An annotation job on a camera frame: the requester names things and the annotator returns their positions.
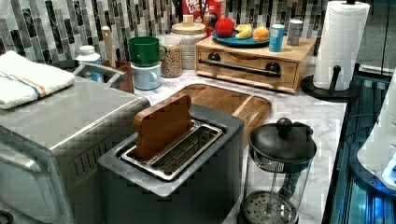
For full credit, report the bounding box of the dark bronze drawer handle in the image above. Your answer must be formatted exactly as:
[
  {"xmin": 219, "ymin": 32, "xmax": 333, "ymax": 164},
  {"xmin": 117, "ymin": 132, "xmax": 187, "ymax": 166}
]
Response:
[{"xmin": 198, "ymin": 53, "xmax": 281, "ymax": 78}]

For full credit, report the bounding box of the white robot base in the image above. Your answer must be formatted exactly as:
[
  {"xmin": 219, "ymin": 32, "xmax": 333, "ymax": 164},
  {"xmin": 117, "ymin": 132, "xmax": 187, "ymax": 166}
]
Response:
[{"xmin": 357, "ymin": 74, "xmax": 396, "ymax": 192}]

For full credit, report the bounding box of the brown wooden toast slice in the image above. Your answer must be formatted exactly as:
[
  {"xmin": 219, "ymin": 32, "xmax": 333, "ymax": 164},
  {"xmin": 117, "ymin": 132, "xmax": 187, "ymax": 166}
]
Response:
[{"xmin": 132, "ymin": 93, "xmax": 192, "ymax": 161}]

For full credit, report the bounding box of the wooden cutting board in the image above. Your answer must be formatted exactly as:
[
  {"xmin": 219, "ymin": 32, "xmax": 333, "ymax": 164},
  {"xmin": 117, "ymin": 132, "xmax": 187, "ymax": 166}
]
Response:
[{"xmin": 178, "ymin": 84, "xmax": 272, "ymax": 146}]

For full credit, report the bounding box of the light blue mug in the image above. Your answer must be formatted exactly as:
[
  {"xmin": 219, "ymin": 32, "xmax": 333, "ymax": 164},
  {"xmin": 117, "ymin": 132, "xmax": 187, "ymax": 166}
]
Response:
[{"xmin": 131, "ymin": 63, "xmax": 162, "ymax": 91}]

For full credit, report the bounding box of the grey two-slot toaster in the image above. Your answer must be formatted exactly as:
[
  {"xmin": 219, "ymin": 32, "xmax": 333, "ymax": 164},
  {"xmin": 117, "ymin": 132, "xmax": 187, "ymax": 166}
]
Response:
[{"xmin": 99, "ymin": 105, "xmax": 244, "ymax": 224}]

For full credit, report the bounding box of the glass jar of grains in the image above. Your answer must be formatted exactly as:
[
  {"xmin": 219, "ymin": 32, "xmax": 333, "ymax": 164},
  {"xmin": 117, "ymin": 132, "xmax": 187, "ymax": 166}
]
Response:
[{"xmin": 157, "ymin": 35, "xmax": 182, "ymax": 78}]

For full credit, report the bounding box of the brown wooden utensil holder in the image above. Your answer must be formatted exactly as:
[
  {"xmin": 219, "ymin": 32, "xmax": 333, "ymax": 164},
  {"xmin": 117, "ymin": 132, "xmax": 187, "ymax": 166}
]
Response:
[{"xmin": 113, "ymin": 61, "xmax": 134, "ymax": 93}]

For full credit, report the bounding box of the teal plate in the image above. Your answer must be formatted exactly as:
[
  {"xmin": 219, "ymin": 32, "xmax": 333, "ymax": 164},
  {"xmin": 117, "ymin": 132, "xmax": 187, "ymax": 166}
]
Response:
[{"xmin": 211, "ymin": 31, "xmax": 269, "ymax": 48}]

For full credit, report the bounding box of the ceramic jar with wooden lid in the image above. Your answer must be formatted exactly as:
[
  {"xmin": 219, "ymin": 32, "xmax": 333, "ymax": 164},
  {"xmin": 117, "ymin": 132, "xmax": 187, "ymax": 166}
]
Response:
[{"xmin": 171, "ymin": 15, "xmax": 206, "ymax": 70}]

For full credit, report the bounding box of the green cup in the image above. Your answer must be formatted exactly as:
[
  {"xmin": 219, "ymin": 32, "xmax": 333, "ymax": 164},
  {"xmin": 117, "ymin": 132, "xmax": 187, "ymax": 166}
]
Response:
[{"xmin": 128, "ymin": 36, "xmax": 167, "ymax": 67}]

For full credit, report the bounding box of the red apple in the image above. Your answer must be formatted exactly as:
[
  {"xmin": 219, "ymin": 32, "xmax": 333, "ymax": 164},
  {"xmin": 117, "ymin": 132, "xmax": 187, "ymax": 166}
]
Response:
[{"xmin": 215, "ymin": 18, "xmax": 234, "ymax": 37}]

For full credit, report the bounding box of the metal dish rack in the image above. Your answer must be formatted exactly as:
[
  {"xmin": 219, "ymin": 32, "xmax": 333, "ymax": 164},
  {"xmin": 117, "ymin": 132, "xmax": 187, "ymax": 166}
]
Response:
[{"xmin": 49, "ymin": 59, "xmax": 126, "ymax": 89}]

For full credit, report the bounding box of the glass french press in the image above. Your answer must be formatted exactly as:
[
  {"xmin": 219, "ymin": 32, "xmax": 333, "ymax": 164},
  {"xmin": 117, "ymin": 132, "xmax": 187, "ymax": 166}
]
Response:
[{"xmin": 237, "ymin": 118, "xmax": 317, "ymax": 224}]

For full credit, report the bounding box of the yellow banana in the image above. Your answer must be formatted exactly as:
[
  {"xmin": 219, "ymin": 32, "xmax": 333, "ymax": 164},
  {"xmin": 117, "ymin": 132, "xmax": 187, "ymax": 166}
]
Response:
[{"xmin": 235, "ymin": 24, "xmax": 253, "ymax": 39}]

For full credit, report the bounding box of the dark plum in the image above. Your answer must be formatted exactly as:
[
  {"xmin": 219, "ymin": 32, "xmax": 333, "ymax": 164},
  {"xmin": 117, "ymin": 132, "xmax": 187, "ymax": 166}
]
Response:
[{"xmin": 204, "ymin": 12, "xmax": 219, "ymax": 28}]

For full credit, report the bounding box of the orange fruit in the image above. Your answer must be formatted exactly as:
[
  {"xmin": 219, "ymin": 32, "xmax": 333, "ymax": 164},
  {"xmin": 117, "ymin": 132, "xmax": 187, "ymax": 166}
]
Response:
[{"xmin": 252, "ymin": 26, "xmax": 269, "ymax": 42}]

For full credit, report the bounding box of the red cereal box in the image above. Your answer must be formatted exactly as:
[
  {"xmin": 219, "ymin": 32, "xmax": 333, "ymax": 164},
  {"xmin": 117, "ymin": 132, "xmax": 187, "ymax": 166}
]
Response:
[{"xmin": 182, "ymin": 0, "xmax": 221, "ymax": 35}]

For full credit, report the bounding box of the blue can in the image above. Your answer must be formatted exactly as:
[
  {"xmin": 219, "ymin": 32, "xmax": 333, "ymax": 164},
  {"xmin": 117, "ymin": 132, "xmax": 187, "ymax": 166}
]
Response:
[{"xmin": 269, "ymin": 24, "xmax": 285, "ymax": 52}]

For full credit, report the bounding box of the white plastic bottle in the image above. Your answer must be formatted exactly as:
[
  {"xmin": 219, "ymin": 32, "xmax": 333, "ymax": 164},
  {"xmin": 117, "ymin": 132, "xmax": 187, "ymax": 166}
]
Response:
[{"xmin": 76, "ymin": 45, "xmax": 104, "ymax": 83}]

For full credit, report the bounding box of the grey can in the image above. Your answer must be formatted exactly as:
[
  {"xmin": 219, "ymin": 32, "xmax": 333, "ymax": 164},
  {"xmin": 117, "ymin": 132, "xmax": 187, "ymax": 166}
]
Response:
[{"xmin": 287, "ymin": 20, "xmax": 304, "ymax": 46}]

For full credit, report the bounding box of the black paper towel holder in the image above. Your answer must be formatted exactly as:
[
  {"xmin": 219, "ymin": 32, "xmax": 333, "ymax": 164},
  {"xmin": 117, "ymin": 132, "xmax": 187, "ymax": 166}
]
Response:
[{"xmin": 301, "ymin": 0, "xmax": 359, "ymax": 102}]

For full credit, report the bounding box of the stainless steel toaster oven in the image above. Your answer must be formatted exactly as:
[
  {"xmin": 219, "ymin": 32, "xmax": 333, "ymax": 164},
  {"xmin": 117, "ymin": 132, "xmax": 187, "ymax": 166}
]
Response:
[{"xmin": 0, "ymin": 77, "xmax": 149, "ymax": 224}]

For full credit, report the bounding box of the white paper towel roll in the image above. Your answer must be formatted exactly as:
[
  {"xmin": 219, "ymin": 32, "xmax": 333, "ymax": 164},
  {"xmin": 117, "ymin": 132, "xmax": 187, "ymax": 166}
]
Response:
[{"xmin": 313, "ymin": 1, "xmax": 370, "ymax": 91}]

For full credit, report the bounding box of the folded white striped towel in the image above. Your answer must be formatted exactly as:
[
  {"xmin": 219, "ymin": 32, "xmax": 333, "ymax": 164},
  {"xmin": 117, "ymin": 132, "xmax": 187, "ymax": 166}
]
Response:
[{"xmin": 0, "ymin": 50, "xmax": 75, "ymax": 109}]

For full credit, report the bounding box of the wooden utensil handle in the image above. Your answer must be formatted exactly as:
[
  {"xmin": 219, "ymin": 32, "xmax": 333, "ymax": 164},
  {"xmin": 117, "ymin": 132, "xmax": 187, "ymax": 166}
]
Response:
[{"xmin": 102, "ymin": 26, "xmax": 116, "ymax": 68}]

